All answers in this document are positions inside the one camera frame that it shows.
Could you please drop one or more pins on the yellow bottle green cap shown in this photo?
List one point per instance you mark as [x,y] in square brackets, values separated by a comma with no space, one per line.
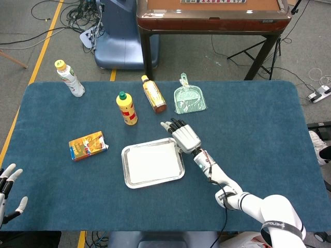
[126,108]

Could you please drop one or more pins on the green dustpan brush set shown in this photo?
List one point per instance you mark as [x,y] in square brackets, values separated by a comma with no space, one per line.
[190,100]

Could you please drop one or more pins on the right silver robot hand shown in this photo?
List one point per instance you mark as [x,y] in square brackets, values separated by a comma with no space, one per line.
[187,138]

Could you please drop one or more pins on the face-up mahjong tile row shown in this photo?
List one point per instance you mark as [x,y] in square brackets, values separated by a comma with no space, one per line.
[213,1]

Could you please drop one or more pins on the white power strip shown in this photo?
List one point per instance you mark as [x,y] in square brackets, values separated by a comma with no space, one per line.
[319,94]

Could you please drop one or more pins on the grey robot torso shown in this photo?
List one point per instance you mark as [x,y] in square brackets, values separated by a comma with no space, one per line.
[160,240]

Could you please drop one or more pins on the silver metal tray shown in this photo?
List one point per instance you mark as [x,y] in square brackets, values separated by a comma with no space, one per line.
[124,165]

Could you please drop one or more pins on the blue felt table cover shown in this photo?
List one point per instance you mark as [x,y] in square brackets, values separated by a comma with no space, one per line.
[258,124]

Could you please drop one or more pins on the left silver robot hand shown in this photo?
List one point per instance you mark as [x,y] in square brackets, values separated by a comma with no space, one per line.
[2,204]

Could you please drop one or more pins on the brown mahjong table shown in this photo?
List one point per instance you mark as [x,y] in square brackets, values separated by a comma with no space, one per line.
[214,22]

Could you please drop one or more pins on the orange snack carton box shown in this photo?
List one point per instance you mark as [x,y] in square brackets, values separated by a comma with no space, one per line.
[86,146]

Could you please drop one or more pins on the amber tea bottle yellow label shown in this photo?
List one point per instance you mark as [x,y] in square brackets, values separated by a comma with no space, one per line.
[153,95]

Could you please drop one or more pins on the white shoe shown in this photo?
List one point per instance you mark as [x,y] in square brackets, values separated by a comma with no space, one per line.
[316,144]

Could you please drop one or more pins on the white drink bottle yellow cap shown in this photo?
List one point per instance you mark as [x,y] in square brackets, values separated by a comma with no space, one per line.
[71,81]

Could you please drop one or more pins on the blue machine base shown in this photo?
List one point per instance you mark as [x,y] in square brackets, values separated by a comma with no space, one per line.
[119,38]

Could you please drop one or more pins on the wooden slat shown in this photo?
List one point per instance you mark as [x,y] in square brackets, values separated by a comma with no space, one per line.
[13,59]

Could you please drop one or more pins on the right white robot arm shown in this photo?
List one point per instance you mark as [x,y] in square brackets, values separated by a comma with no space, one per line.
[258,206]

